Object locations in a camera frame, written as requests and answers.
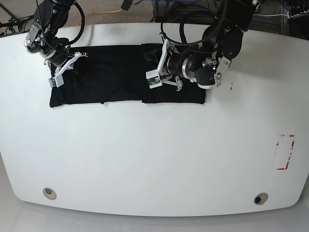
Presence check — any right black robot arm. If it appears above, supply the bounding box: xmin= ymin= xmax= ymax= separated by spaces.
xmin=24 ymin=0 xmax=74 ymax=66

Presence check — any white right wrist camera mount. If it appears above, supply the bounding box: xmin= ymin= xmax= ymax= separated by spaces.
xmin=44 ymin=52 xmax=88 ymax=88

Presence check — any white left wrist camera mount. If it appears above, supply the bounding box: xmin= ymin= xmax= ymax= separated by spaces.
xmin=146 ymin=35 xmax=183 ymax=91

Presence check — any black T-shirt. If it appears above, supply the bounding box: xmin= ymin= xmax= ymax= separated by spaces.
xmin=50 ymin=43 xmax=206 ymax=108

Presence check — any red tape rectangle marking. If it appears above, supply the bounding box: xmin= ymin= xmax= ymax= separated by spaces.
xmin=274 ymin=134 xmax=295 ymax=171

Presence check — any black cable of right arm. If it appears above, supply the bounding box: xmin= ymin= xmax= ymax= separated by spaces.
xmin=65 ymin=0 xmax=86 ymax=46

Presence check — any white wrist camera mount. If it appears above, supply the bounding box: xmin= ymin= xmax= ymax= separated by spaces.
xmin=44 ymin=52 xmax=88 ymax=88
xmin=146 ymin=35 xmax=183 ymax=91

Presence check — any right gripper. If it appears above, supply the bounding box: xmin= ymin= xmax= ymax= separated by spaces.
xmin=24 ymin=24 xmax=74 ymax=66

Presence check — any table cable grommet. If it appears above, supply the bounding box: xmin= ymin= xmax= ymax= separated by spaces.
xmin=253 ymin=192 xmax=268 ymax=205
xmin=43 ymin=188 xmax=56 ymax=200

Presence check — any left table cable grommet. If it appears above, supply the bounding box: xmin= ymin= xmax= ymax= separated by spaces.
xmin=43 ymin=188 xmax=56 ymax=200

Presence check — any yellow cable on floor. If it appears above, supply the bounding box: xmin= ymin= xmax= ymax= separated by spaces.
xmin=77 ymin=8 xmax=123 ymax=26

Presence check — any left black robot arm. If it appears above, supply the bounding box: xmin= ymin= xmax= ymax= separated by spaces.
xmin=162 ymin=0 xmax=259 ymax=89

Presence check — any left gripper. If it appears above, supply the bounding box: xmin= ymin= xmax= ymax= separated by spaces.
xmin=166 ymin=52 xmax=232 ymax=89

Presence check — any right table cable grommet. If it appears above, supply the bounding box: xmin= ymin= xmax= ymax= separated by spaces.
xmin=253 ymin=192 xmax=268 ymax=205

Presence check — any black tripod stand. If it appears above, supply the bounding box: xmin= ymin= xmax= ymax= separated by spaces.
xmin=0 ymin=4 xmax=34 ymax=37

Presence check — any white power strip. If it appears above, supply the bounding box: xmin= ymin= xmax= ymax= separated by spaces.
xmin=287 ymin=3 xmax=309 ymax=19

